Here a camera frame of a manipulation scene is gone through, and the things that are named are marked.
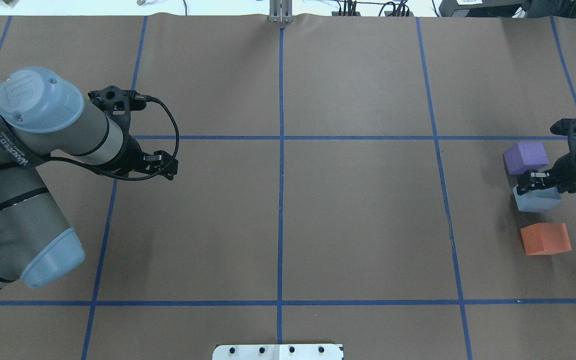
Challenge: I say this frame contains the aluminium frame post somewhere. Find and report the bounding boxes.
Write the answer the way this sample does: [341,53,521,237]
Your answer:
[268,0,294,24]

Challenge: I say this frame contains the purple foam block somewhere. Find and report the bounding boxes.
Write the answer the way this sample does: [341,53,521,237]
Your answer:
[503,141,550,176]

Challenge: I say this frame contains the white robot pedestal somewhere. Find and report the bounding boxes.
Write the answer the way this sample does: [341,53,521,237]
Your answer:
[212,343,345,360]

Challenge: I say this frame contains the orange foam block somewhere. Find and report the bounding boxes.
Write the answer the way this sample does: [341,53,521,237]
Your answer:
[519,222,572,256]

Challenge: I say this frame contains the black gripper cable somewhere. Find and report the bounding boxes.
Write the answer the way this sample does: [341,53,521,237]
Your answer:
[43,95,181,182]

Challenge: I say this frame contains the light blue foam block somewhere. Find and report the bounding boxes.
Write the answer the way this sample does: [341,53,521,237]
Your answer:
[512,186,562,214]

